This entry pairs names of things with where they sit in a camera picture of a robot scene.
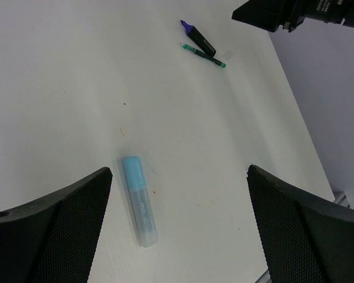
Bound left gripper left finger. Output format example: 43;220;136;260
0;167;112;282

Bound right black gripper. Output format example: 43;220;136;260
231;0;354;32

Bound green pen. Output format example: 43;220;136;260
181;44;227;68

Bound light blue highlighter cap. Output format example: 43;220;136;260
122;156;146;191

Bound purple black highlighter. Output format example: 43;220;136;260
180;20;216;57

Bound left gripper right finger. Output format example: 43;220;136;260
247;165;354;282

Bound light blue highlighter body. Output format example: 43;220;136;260
129;186;158;248

